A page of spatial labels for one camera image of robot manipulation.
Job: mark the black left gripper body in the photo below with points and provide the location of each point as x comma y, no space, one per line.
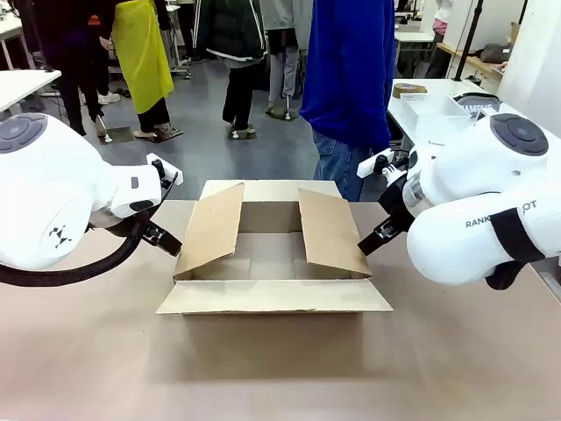
120,223

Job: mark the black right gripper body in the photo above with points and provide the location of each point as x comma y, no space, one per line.
398,204

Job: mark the brown cardboard box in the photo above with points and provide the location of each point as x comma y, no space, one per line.
271,289

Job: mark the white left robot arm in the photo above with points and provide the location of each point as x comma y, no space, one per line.
44,197

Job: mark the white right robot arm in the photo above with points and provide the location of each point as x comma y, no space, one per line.
477,180

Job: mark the large white work table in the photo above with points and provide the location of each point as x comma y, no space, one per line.
407,114

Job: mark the white plastic tray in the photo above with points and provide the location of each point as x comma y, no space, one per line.
431,114

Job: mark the brown packing tape roll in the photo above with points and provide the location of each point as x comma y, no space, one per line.
407,91

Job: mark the person in blue hoodie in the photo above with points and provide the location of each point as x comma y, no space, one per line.
350,79

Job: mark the wooden desk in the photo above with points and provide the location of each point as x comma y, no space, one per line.
475,63

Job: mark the person in pink top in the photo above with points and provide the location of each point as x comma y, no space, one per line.
440,44

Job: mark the white background desk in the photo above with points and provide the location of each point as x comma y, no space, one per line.
414,37

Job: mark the person in yellow apron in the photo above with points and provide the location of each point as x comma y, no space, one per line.
142,57

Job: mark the white side table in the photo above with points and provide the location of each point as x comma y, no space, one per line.
22,85

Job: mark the person in black clothes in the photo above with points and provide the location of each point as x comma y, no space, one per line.
74,57

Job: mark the black tripod pole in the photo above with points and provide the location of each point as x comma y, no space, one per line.
468,39

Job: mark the grey bag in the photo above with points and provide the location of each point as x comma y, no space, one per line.
495,53

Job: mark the person in grey trousers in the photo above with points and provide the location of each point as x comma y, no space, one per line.
282,57

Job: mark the person in dark striped jacket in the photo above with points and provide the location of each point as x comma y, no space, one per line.
234,39

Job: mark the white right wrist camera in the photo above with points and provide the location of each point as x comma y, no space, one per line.
376,163

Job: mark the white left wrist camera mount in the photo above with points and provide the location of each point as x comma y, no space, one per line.
165,171

